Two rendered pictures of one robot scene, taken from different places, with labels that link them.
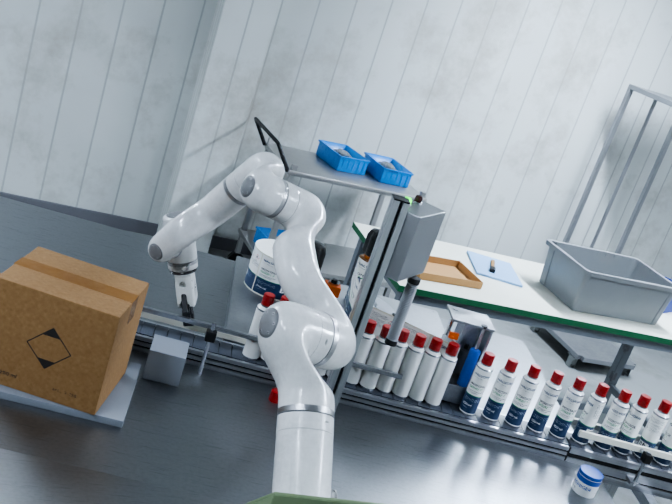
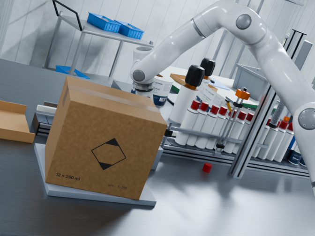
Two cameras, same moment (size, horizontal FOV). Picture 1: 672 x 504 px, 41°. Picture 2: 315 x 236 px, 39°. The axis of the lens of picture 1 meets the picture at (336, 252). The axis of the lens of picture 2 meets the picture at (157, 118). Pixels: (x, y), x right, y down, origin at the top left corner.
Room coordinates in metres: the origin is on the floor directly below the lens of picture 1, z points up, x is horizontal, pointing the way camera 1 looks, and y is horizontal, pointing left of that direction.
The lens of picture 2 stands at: (0.70, 0.89, 1.52)
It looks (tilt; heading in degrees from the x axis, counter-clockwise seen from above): 17 degrees down; 340
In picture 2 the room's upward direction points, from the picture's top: 21 degrees clockwise
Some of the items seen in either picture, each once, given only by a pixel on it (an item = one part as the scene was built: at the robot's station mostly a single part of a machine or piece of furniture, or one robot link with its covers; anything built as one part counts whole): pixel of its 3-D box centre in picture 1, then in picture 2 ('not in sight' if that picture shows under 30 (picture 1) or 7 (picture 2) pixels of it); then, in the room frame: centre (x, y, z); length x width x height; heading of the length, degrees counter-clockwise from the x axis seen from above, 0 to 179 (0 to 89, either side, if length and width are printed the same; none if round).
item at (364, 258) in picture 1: (368, 267); (200, 82); (3.06, -0.13, 1.04); 0.09 x 0.09 x 0.29
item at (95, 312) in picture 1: (65, 328); (102, 136); (2.01, 0.57, 0.99); 0.30 x 0.24 x 0.27; 91
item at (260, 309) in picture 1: (260, 325); (188, 122); (2.40, 0.14, 0.98); 0.05 x 0.05 x 0.20
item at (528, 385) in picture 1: (524, 395); not in sight; (2.54, -0.68, 0.98); 0.05 x 0.05 x 0.20
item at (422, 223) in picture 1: (406, 238); (289, 59); (2.37, -0.17, 1.38); 0.17 x 0.10 x 0.19; 154
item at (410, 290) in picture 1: (402, 310); (281, 105); (2.36, -0.23, 1.18); 0.04 x 0.04 x 0.21
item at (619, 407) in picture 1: (614, 419); not in sight; (2.59, -0.98, 0.98); 0.05 x 0.05 x 0.20
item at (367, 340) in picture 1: (360, 351); (243, 133); (2.46, -0.16, 0.98); 0.05 x 0.05 x 0.20
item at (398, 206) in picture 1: (361, 311); (265, 107); (2.30, -0.12, 1.16); 0.04 x 0.04 x 0.67; 9
